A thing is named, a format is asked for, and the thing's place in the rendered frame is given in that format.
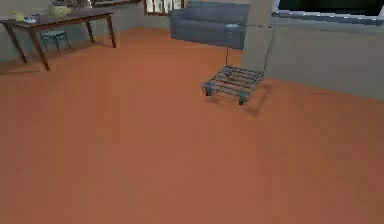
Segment grey metal wheeled cart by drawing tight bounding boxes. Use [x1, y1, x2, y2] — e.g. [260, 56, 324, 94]
[201, 23, 277, 106]

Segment blue-grey sofa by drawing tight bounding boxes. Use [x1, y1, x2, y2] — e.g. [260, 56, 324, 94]
[168, 0, 251, 51]

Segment brown framed window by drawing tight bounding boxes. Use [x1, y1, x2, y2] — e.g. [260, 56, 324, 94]
[143, 0, 186, 17]

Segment teal metal stool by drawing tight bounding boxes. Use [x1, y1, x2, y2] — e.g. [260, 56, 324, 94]
[39, 29, 72, 53]

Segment dark brown wooden table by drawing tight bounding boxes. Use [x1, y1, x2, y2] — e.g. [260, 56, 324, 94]
[0, 7, 118, 72]

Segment yellow-green plant pot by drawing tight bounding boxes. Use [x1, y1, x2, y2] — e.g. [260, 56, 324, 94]
[48, 0, 73, 18]

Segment small yellow-green cup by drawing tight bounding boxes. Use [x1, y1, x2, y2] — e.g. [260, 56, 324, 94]
[12, 10, 26, 23]

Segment dark brown wall shelf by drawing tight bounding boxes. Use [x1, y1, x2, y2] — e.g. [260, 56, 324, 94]
[90, 0, 144, 8]

